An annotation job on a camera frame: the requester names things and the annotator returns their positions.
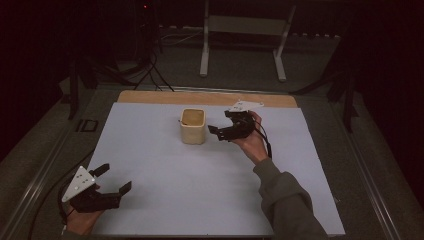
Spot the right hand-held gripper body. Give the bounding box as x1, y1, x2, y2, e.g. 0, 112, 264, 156
224, 100, 265, 141

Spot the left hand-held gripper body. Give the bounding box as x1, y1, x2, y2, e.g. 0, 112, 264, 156
61, 165, 123, 214

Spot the beige plastic cup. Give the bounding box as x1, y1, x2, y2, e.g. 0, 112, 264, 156
179, 108, 207, 146

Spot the person's right hand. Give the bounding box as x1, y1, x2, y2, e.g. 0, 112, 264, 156
232, 111, 270, 165

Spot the person's left hand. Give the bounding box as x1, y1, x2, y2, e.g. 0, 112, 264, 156
63, 184, 105, 236

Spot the white table mat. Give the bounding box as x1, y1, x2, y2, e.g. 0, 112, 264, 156
88, 101, 346, 238

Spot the black tripod stand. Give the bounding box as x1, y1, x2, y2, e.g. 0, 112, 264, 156
325, 66, 360, 133
67, 49, 101, 121

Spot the grey metal stand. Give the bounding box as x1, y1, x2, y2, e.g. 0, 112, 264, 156
199, 0, 297, 83

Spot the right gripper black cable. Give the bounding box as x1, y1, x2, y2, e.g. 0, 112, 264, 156
254, 120, 273, 160

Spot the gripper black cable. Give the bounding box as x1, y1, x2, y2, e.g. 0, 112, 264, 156
27, 149, 96, 240
254, 120, 273, 160

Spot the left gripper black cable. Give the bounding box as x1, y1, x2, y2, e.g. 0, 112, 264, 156
27, 149, 96, 240

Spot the black floor bracket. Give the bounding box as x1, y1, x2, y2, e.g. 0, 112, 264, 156
75, 118, 100, 133

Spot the metal floor rail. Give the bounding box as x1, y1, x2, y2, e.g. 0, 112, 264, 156
333, 99, 403, 240
0, 128, 84, 240

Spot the black floor cable bundle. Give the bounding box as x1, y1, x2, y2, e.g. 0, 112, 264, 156
96, 46, 175, 93

